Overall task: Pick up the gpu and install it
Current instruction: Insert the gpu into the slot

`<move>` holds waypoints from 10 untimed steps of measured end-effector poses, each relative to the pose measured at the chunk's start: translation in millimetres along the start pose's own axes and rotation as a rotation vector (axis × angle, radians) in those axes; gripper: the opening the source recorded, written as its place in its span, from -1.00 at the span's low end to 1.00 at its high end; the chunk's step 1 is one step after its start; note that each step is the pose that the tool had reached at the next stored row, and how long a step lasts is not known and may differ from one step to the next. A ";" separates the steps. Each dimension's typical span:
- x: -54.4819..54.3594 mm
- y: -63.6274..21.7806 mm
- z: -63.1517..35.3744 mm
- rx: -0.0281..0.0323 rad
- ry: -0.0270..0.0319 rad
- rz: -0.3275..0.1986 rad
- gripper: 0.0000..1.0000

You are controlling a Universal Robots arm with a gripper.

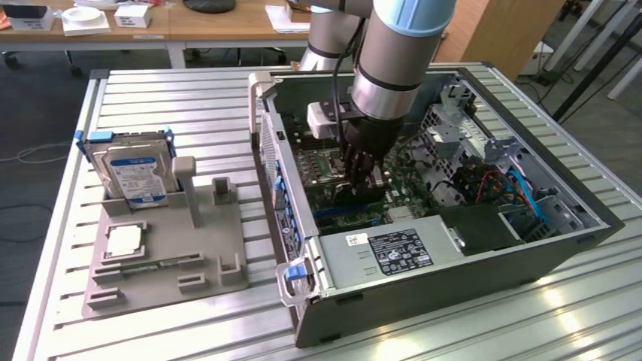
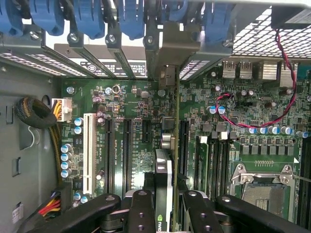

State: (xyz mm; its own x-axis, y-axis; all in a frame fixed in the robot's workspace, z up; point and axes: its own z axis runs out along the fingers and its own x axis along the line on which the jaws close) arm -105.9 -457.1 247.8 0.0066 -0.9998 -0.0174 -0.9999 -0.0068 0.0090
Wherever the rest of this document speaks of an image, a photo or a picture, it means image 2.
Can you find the black short expansion slot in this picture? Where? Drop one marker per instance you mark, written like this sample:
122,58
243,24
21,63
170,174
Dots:
146,131

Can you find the black long expansion slot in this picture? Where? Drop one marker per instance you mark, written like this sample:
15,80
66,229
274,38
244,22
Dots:
184,153
128,155
109,155

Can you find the CPU socket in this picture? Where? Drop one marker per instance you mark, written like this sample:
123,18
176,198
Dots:
262,196

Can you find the blue card retention clip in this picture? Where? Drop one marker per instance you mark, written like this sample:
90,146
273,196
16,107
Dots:
9,17
131,19
217,21
173,11
47,17
88,19

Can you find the white expansion slot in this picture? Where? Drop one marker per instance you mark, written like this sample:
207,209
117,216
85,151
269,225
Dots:
90,155

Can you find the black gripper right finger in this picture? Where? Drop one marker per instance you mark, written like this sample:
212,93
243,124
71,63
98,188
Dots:
201,216

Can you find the black open PC case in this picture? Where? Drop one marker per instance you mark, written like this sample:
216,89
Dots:
24,157

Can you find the thin metal locking lever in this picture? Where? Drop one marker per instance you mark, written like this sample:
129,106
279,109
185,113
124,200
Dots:
302,178

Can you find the green motherboard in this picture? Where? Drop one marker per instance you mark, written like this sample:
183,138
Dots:
145,97

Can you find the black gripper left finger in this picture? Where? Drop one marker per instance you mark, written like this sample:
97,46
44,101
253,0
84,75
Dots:
143,213

